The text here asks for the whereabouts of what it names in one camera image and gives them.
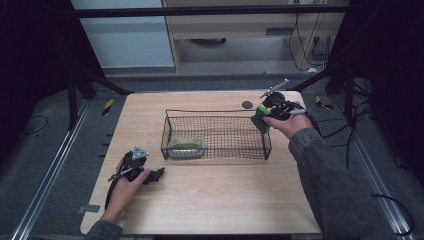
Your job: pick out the light wooden cabinet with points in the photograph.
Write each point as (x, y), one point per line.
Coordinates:
(233, 28)

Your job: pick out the dark round table grommet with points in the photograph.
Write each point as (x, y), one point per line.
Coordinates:
(247, 105)

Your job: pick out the yellow and black tape strip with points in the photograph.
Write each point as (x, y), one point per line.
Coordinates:
(107, 107)
(322, 104)

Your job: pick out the dark curtain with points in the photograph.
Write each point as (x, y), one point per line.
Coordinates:
(390, 83)
(30, 66)

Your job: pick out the black horizontal bar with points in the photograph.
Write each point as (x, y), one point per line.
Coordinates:
(200, 12)

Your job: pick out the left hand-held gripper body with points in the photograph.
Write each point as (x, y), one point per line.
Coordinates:
(133, 164)

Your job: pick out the grey tape patch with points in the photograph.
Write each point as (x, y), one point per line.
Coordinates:
(88, 208)

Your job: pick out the person's left hand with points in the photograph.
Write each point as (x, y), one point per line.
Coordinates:
(124, 196)

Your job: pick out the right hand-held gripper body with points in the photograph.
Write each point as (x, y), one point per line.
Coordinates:
(279, 101)

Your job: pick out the person's right hand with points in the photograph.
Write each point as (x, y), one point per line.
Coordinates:
(290, 125)

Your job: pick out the green and yellow sponge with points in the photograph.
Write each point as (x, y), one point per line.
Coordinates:
(260, 119)

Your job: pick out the aluminium floor rail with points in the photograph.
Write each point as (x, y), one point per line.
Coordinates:
(50, 173)
(383, 200)

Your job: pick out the white plug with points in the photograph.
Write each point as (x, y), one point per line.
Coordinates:
(312, 70)

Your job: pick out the black metal stand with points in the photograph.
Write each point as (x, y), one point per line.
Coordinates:
(348, 96)
(71, 100)

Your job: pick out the white cabinet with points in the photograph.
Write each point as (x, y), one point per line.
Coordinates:
(126, 40)

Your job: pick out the green soap dish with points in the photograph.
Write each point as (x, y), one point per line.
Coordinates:
(186, 148)

